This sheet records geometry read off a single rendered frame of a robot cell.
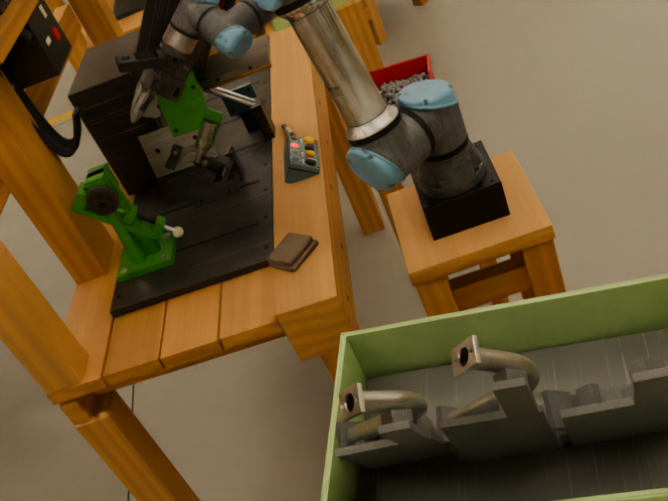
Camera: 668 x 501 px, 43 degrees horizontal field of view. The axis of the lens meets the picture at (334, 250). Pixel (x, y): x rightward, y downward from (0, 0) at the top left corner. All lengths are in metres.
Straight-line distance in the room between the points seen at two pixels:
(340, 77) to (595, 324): 0.65
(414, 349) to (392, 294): 1.52
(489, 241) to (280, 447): 1.23
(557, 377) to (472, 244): 0.42
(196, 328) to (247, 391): 1.14
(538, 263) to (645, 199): 1.36
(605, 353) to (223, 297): 0.86
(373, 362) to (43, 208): 0.94
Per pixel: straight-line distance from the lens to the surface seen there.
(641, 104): 3.70
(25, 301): 1.84
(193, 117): 2.22
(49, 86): 2.57
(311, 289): 1.79
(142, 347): 1.93
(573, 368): 1.53
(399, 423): 1.16
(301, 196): 2.09
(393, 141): 1.65
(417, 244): 1.87
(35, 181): 2.10
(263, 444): 2.82
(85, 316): 2.14
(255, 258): 1.95
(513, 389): 1.13
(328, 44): 1.60
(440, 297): 1.87
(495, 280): 1.89
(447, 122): 1.74
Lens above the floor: 1.99
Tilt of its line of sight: 36 degrees down
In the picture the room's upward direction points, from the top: 25 degrees counter-clockwise
